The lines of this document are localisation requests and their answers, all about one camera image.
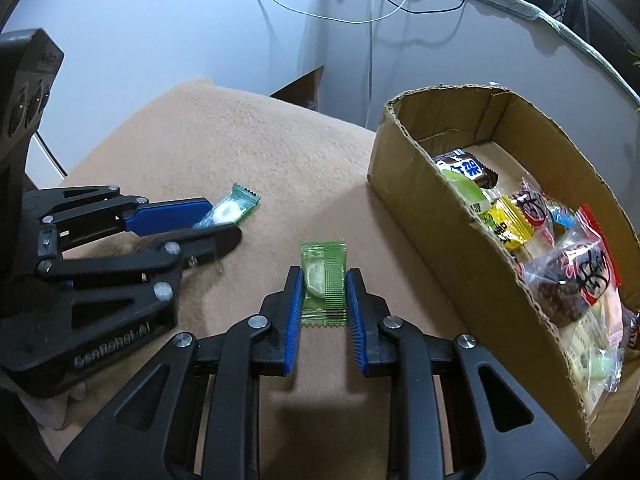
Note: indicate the large dark cake packet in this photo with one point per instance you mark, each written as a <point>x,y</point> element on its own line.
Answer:
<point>570,275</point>

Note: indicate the round green mochi packet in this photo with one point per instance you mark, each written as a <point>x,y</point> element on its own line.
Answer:
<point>465,192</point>

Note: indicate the green candy packet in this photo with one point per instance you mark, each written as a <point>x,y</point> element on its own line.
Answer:
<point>325,280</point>

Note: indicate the beige blanket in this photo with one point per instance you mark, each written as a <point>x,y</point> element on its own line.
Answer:
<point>275,170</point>

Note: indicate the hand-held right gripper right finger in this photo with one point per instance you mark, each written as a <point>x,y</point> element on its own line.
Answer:
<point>354,325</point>

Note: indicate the dark wooden furniture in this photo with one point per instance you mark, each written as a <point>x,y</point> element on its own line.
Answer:
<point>302,90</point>

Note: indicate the clear pale snack packet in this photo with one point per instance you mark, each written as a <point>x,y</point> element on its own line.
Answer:
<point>587,335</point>

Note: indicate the cardboard box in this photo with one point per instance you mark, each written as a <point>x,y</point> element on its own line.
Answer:
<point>450,270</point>

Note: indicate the small dark cake packet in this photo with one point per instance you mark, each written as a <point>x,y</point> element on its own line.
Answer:
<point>532,205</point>

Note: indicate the yellow snack packet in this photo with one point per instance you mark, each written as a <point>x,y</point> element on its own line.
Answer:
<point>507,222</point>

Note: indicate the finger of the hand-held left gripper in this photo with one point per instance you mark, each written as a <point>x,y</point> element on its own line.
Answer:
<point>165,215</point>
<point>210,242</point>

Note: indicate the teal candy packet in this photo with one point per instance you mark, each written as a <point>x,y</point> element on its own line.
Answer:
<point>227,210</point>

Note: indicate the black tripod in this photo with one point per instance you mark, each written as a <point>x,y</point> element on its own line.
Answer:
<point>570,10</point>

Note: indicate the chocolate bar blue white label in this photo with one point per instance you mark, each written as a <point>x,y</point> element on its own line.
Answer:
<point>465,166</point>

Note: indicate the small green wrapped candy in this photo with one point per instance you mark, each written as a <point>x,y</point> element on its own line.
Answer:
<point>605,367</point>

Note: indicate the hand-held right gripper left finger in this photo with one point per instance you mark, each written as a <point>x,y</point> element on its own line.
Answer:
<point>294,325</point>

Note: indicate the light blue candy packet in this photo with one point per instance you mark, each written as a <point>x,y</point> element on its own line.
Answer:
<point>560,215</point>

